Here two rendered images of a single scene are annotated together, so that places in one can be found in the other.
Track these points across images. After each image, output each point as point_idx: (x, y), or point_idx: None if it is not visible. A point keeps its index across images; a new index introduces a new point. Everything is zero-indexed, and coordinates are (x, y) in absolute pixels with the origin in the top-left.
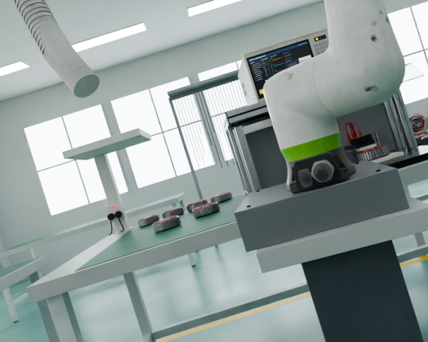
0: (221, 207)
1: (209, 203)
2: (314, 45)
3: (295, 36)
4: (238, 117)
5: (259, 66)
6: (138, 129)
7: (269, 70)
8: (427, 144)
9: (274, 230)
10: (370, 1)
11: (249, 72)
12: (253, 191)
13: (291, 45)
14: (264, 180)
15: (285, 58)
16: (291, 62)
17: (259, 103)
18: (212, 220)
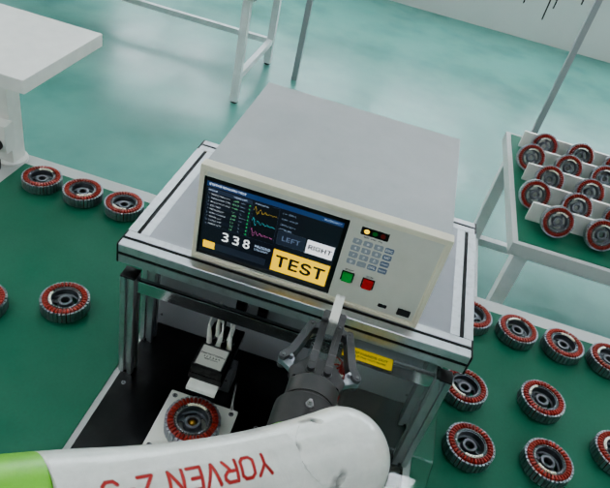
0: (104, 298)
1: (79, 290)
2: (354, 239)
3: (326, 202)
4: (137, 261)
5: (225, 205)
6: (21, 83)
7: (239, 223)
8: (443, 448)
9: None
10: None
11: (198, 203)
12: (141, 334)
13: (308, 209)
14: (178, 317)
15: (284, 223)
16: (289, 236)
17: (186, 267)
18: None
